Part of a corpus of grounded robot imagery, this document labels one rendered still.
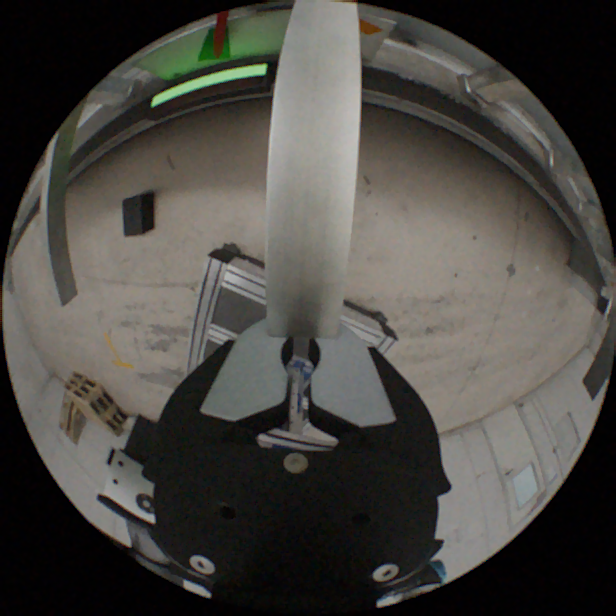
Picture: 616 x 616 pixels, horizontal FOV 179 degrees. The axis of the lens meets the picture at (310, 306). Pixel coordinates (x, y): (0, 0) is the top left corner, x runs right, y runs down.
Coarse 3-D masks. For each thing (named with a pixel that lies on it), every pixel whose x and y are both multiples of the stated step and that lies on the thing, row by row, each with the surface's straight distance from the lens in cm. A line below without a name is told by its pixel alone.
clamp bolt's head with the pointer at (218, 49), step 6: (222, 12) 24; (228, 12) 24; (216, 18) 25; (222, 18) 25; (216, 24) 25; (222, 24) 25; (216, 30) 26; (222, 30) 26; (216, 36) 27; (222, 36) 27; (216, 42) 28; (222, 42) 28; (216, 48) 29; (222, 48) 29; (216, 54) 30
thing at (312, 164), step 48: (336, 0) 15; (288, 48) 10; (336, 48) 10; (288, 96) 8; (336, 96) 8; (288, 144) 8; (336, 144) 8; (288, 192) 8; (336, 192) 8; (288, 240) 8; (336, 240) 8; (288, 288) 8; (336, 288) 8; (288, 336) 10; (336, 336) 10
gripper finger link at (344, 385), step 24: (312, 360) 10; (336, 360) 9; (360, 360) 9; (312, 384) 8; (336, 384) 8; (360, 384) 8; (312, 408) 8; (336, 408) 7; (360, 408) 7; (384, 408) 8; (336, 432) 8
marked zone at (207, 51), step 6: (210, 30) 27; (228, 30) 27; (210, 36) 28; (228, 36) 28; (204, 42) 28; (210, 42) 29; (228, 42) 29; (204, 48) 30; (210, 48) 30; (228, 48) 30; (204, 54) 31; (210, 54) 31; (222, 54) 31; (228, 54) 31; (198, 60) 32; (204, 60) 32
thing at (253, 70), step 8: (224, 72) 31; (232, 72) 31; (240, 72) 30; (248, 72) 30; (256, 72) 29; (264, 72) 29; (200, 80) 32; (208, 80) 31; (216, 80) 31; (224, 80) 30; (176, 88) 34; (184, 88) 33; (192, 88) 32; (160, 96) 36; (168, 96) 34; (152, 104) 36
